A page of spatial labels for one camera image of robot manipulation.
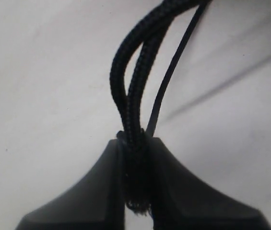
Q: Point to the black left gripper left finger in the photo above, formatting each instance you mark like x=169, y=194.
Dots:
x=96, y=202

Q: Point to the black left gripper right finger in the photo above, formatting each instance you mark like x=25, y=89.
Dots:
x=182, y=201

